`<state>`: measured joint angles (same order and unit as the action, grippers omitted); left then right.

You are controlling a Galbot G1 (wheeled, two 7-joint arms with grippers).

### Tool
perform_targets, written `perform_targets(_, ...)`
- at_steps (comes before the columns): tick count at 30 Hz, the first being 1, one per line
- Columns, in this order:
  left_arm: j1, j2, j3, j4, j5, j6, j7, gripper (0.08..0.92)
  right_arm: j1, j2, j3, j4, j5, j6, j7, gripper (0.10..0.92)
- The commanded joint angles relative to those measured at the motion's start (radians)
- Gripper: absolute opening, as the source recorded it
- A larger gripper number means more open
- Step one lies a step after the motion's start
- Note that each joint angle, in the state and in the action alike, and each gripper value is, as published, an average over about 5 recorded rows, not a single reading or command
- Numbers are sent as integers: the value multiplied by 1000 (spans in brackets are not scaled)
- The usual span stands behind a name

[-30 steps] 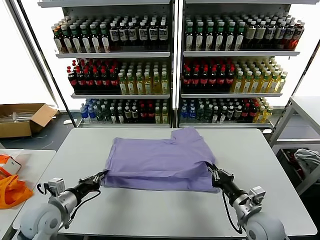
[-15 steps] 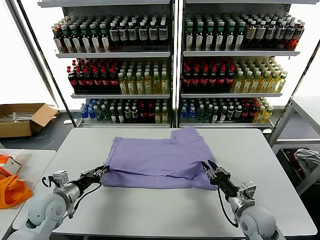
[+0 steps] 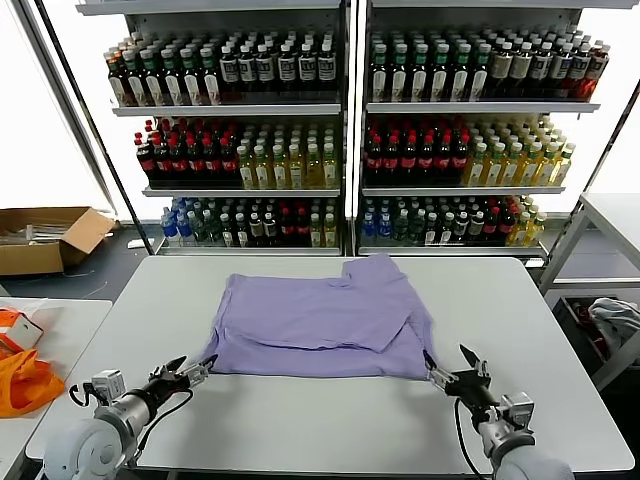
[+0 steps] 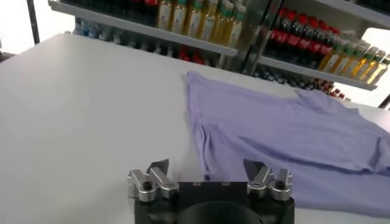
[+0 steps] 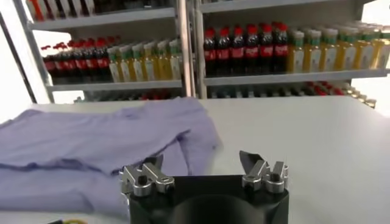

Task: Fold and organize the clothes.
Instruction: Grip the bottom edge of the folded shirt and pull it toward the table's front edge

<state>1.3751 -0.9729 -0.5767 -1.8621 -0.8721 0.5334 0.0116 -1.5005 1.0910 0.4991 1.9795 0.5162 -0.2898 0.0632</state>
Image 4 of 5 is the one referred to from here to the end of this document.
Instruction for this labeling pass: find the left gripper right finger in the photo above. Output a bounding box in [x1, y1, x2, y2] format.
[243, 158, 294, 202]

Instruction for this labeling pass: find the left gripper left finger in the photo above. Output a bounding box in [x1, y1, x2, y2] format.
[127, 158, 180, 203]

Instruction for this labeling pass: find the purple t-shirt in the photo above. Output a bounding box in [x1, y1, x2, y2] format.
[185, 70, 390, 219]

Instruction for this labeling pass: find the metal shelf rack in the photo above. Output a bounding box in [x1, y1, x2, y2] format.
[243, 0, 390, 101]
[48, 0, 266, 75]

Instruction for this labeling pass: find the yellow juice bottle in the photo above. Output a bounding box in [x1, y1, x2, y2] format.
[214, 1, 230, 45]
[367, 56, 390, 85]
[318, 42, 345, 71]
[200, 0, 216, 42]
[361, 52, 385, 82]
[157, 0, 173, 31]
[329, 45, 356, 74]
[340, 47, 366, 77]
[186, 0, 202, 39]
[350, 50, 376, 80]
[227, 4, 246, 49]
[172, 0, 187, 34]

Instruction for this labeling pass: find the black pole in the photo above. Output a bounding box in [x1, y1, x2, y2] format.
[26, 0, 41, 45]
[377, 93, 390, 110]

